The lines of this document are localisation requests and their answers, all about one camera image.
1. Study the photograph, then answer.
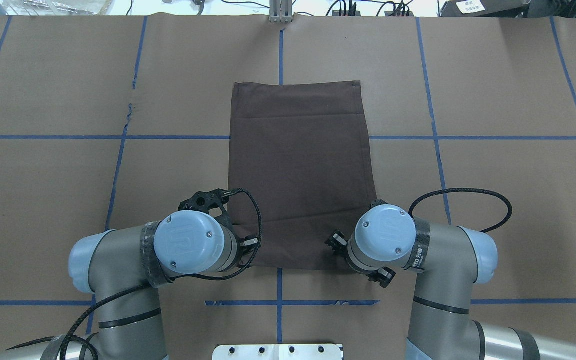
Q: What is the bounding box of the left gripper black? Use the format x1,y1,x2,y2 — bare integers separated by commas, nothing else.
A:
225,232,259,271

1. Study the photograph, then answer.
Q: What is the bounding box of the clear plastic bag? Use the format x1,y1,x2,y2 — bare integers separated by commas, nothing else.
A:
0,0,113,16

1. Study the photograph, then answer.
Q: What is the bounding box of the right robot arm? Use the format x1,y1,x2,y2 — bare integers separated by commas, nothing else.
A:
326,200,576,360

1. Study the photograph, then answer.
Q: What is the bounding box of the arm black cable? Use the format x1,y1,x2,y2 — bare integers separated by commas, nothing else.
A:
3,188,264,360
408,187,514,234

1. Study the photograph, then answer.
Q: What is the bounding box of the USB hub with plugs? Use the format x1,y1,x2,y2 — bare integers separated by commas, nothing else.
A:
326,0,415,18

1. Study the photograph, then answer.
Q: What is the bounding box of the aluminium frame post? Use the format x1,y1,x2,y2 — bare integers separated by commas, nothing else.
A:
269,0,294,24

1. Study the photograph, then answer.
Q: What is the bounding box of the brown t-shirt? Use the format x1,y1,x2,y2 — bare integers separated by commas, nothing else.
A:
227,80,377,273

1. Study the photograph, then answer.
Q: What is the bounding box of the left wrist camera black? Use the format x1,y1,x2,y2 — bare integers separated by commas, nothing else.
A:
177,189,235,234

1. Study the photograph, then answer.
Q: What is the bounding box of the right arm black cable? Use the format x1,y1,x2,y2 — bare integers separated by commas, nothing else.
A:
408,187,514,234

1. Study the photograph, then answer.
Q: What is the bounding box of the white camera stand column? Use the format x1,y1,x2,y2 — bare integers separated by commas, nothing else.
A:
212,343,345,360

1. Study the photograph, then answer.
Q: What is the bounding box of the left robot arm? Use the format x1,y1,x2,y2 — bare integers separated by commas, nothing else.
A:
0,210,263,360

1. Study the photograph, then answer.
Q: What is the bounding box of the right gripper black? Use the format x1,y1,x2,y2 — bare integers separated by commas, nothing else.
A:
324,230,396,289

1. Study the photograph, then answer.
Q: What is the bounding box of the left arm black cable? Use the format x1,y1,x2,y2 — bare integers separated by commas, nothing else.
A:
3,188,264,360

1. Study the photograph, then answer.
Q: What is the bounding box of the black device box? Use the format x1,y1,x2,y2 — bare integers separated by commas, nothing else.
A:
439,0,531,18

